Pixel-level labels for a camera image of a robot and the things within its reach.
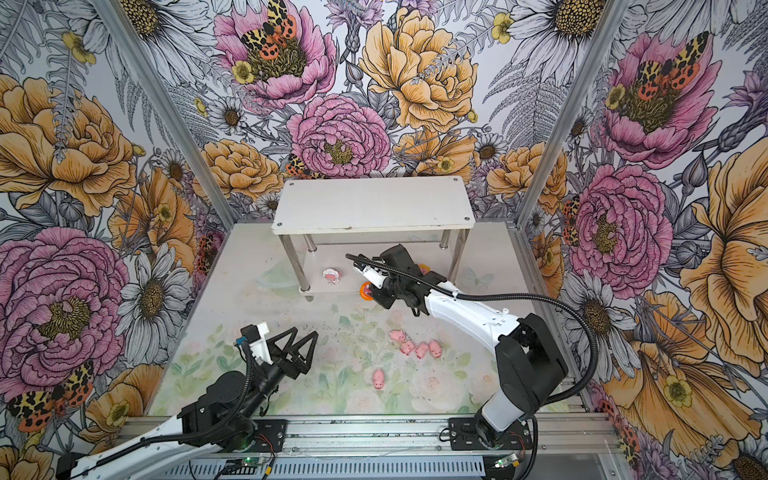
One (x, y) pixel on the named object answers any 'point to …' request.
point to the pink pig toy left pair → (407, 346)
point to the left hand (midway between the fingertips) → (309, 339)
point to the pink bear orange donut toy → (364, 291)
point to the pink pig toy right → (435, 348)
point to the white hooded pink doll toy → (331, 275)
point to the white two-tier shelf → (323, 220)
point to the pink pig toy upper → (398, 335)
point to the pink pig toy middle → (420, 350)
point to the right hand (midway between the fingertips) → (377, 291)
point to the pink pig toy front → (378, 379)
